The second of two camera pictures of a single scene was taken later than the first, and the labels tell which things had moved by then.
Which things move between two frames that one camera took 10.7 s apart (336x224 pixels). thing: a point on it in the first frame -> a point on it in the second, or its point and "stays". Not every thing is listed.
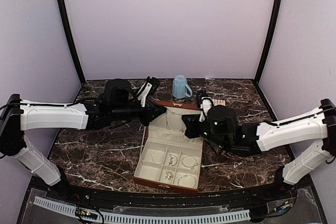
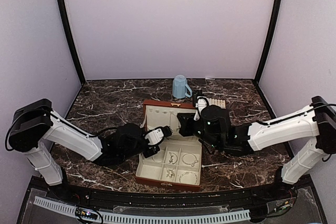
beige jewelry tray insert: [218, 102] stays
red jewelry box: [169, 159] stays
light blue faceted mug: [180, 88] stays
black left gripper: [150, 113] -> [156, 149]
